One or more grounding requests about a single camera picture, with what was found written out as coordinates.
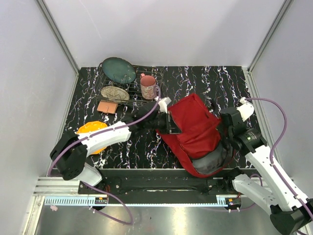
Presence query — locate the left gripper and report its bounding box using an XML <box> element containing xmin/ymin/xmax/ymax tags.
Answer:
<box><xmin>145</xmin><ymin>111</ymin><xmax>182</xmax><ymax>136</ymax></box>

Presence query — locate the red student backpack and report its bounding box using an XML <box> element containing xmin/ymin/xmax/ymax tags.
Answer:
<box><xmin>157</xmin><ymin>94</ymin><xmax>234</xmax><ymax>178</ymax></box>

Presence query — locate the dark wire dish rack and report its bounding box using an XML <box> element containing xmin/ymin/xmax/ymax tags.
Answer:
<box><xmin>88</xmin><ymin>64</ymin><xmax>165</xmax><ymax>106</ymax></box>

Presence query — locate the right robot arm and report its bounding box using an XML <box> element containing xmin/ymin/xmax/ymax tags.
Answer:
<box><xmin>220</xmin><ymin>103</ymin><xmax>313</xmax><ymax>235</ymax></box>

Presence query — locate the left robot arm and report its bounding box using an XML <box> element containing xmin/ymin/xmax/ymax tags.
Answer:
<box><xmin>49</xmin><ymin>102</ymin><xmax>182</xmax><ymax>194</ymax></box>

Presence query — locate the pink patterned mug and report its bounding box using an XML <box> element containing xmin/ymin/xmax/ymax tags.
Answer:
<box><xmin>140</xmin><ymin>73</ymin><xmax>156</xmax><ymax>100</ymax></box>

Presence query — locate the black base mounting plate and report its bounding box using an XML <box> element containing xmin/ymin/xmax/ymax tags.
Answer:
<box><xmin>77</xmin><ymin>168</ymin><xmax>252</xmax><ymax>195</ymax></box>

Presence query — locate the pink leather wallet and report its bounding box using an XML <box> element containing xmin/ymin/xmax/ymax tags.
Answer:
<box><xmin>97</xmin><ymin>101</ymin><xmax>118</xmax><ymax>114</ymax></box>

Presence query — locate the beige patterned plate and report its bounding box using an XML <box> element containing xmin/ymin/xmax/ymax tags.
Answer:
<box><xmin>100</xmin><ymin>86</ymin><xmax>130</xmax><ymax>100</ymax></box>

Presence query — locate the teal round plate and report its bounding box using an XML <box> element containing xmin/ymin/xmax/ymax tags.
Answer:
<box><xmin>102</xmin><ymin>57</ymin><xmax>136</xmax><ymax>84</ymax></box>

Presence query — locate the orange yellow plate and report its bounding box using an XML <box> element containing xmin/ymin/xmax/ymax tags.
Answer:
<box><xmin>76</xmin><ymin>120</ymin><xmax>109</xmax><ymax>155</ymax></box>

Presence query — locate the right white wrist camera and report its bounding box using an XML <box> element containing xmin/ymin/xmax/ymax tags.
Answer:
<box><xmin>237</xmin><ymin>97</ymin><xmax>254</xmax><ymax>121</ymax></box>

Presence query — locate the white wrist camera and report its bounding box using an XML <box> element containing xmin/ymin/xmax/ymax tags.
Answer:
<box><xmin>237</xmin><ymin>97</ymin><xmax>254</xmax><ymax>121</ymax></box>
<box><xmin>155</xmin><ymin>96</ymin><xmax>171</xmax><ymax>113</ymax></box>

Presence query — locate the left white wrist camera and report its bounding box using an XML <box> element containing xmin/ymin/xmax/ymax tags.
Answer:
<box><xmin>155</xmin><ymin>96</ymin><xmax>171</xmax><ymax>113</ymax></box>

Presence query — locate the aluminium frame rail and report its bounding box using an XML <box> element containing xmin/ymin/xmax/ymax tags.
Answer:
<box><xmin>34</xmin><ymin>177</ymin><xmax>242</xmax><ymax>207</ymax></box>

